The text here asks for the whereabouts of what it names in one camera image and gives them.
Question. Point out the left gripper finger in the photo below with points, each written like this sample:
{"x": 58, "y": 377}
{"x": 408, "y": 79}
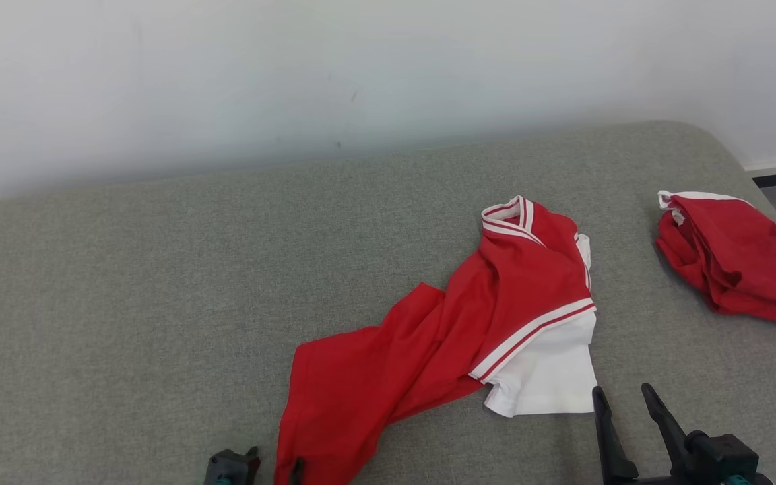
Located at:
{"x": 298, "y": 473}

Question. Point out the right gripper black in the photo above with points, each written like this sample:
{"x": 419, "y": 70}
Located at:
{"x": 664, "y": 481}

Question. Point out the red shorts with white stripes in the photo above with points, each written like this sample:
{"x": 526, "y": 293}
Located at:
{"x": 731, "y": 263}

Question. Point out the red and white jersey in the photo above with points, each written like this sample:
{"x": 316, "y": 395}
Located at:
{"x": 496, "y": 296}

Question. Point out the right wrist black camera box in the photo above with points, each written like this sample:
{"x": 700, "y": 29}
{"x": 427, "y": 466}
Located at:
{"x": 725, "y": 455}

